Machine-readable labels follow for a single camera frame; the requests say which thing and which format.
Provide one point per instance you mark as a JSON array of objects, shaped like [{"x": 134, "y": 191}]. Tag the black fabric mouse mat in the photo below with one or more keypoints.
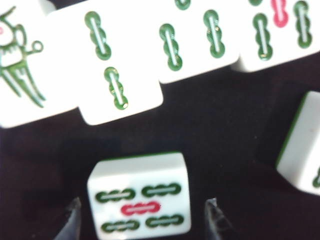
[{"x": 212, "y": 125}]

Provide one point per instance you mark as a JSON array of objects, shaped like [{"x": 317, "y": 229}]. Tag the two-bamboo mahjong tile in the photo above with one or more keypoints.
[{"x": 120, "y": 62}]

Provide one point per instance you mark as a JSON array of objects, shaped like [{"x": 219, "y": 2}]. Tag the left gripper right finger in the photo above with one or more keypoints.
[{"x": 216, "y": 225}]

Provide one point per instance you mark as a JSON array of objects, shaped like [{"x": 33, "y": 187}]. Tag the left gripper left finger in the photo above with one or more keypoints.
[{"x": 71, "y": 225}]

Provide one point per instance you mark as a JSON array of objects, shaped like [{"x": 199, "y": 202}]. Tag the red green bamboo mahjong tile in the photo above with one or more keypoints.
[
  {"x": 140, "y": 175},
  {"x": 302, "y": 150},
  {"x": 282, "y": 50}
]

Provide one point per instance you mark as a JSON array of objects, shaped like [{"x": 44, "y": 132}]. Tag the bird print mahjong tile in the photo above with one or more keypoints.
[{"x": 37, "y": 75}]

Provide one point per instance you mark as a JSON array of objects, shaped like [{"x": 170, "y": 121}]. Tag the four-bamboo mahjong tile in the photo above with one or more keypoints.
[{"x": 195, "y": 57}]

